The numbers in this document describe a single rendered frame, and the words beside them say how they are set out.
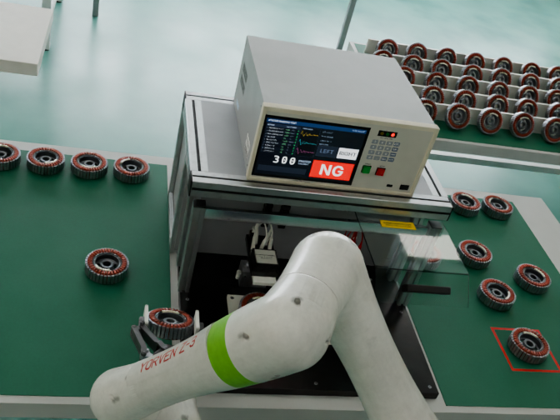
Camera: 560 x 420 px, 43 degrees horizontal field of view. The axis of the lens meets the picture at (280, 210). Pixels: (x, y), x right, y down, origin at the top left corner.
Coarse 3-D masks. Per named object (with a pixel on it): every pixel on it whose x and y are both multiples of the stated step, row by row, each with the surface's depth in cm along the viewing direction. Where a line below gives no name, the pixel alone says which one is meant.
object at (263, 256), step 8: (248, 240) 187; (248, 248) 184; (256, 248) 181; (264, 248) 185; (272, 248) 186; (248, 256) 183; (256, 256) 178; (264, 256) 179; (272, 256) 180; (248, 264) 189; (256, 264) 176; (264, 264) 177; (272, 264) 177; (256, 272) 178; (264, 272) 178; (272, 272) 178; (256, 280) 177; (264, 280) 178; (272, 280) 179
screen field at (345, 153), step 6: (318, 150) 168; (324, 150) 168; (330, 150) 168; (336, 150) 168; (342, 150) 169; (348, 150) 169; (354, 150) 169; (324, 156) 169; (330, 156) 169; (336, 156) 169; (342, 156) 170; (348, 156) 170; (354, 156) 170
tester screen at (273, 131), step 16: (272, 128) 162; (288, 128) 163; (304, 128) 163; (320, 128) 164; (336, 128) 165; (352, 128) 165; (272, 144) 165; (288, 144) 165; (304, 144) 166; (320, 144) 167; (336, 144) 167; (352, 144) 168; (304, 160) 169; (320, 160) 170; (336, 160) 170; (352, 160) 171; (288, 176) 171; (304, 176) 172
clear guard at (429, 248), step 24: (360, 216) 177; (384, 216) 180; (384, 240) 171; (408, 240) 174; (432, 240) 176; (384, 264) 164; (408, 264) 166; (432, 264) 168; (456, 264) 170; (384, 288) 162; (456, 288) 167
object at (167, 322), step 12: (156, 312) 166; (168, 312) 168; (180, 312) 168; (156, 324) 160; (168, 324) 160; (180, 324) 162; (192, 324) 164; (156, 336) 161; (168, 336) 161; (180, 336) 161
